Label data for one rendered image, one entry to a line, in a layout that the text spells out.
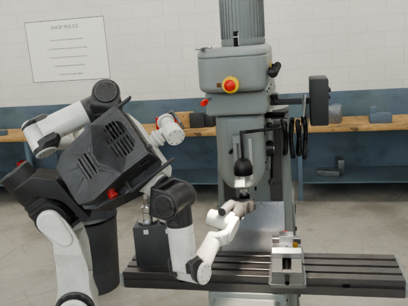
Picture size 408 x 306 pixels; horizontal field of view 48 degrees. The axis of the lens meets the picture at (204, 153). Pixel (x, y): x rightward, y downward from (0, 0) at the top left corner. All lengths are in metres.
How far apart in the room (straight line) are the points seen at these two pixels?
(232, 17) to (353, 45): 4.16
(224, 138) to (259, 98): 0.22
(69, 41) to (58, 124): 5.19
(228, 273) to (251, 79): 0.86
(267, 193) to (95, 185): 1.14
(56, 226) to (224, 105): 0.76
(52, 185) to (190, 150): 4.89
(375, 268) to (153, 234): 0.97
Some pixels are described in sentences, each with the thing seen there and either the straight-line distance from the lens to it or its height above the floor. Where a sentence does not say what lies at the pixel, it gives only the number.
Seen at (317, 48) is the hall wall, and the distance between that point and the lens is 6.08.
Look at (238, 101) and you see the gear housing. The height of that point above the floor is 1.68.
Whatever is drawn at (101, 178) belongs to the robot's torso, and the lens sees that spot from 1.45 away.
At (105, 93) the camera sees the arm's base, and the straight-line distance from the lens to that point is 1.61.
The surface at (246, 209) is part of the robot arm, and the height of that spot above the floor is 1.23.
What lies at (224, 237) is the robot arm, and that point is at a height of 1.20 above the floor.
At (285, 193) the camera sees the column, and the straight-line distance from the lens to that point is 2.37.
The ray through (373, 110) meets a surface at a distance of 5.65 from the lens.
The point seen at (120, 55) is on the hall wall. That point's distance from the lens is 6.51.
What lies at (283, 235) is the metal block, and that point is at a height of 1.08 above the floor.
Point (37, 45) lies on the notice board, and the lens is 7.04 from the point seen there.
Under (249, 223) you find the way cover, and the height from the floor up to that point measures 1.00.
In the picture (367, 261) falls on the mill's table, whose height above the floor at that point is 0.94.
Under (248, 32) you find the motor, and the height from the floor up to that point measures 1.94.
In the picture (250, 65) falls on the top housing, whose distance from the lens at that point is 1.66.
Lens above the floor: 1.91
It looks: 13 degrees down
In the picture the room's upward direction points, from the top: 4 degrees counter-clockwise
